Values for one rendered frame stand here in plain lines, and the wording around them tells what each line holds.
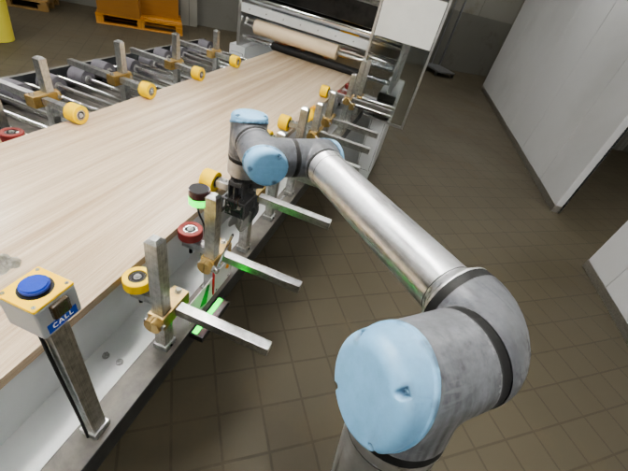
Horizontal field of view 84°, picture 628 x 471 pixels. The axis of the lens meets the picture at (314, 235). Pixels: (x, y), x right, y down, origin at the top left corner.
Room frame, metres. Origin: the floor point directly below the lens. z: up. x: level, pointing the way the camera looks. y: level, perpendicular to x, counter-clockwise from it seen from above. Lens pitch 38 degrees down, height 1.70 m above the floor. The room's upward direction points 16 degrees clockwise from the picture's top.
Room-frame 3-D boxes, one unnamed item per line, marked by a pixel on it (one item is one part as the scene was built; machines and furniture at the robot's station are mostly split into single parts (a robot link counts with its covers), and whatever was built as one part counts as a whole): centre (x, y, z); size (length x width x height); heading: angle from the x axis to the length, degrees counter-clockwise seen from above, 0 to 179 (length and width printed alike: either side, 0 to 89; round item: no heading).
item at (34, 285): (0.30, 0.39, 1.22); 0.04 x 0.04 x 0.02
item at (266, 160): (0.71, 0.16, 1.32); 0.12 x 0.12 x 0.09; 33
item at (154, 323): (0.57, 0.34, 0.84); 0.13 x 0.06 x 0.05; 171
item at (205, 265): (0.82, 0.31, 0.84); 0.13 x 0.06 x 0.05; 171
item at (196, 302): (0.77, 0.29, 0.75); 0.26 x 0.01 x 0.10; 171
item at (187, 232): (0.86, 0.40, 0.85); 0.08 x 0.08 x 0.11
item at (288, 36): (3.46, 0.43, 1.04); 1.43 x 0.12 x 0.12; 81
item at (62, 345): (0.29, 0.39, 0.92); 0.05 x 0.04 x 0.45; 171
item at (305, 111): (1.54, 0.19, 0.92); 0.03 x 0.03 x 0.48; 81
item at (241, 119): (0.80, 0.22, 1.31); 0.10 x 0.09 x 0.12; 33
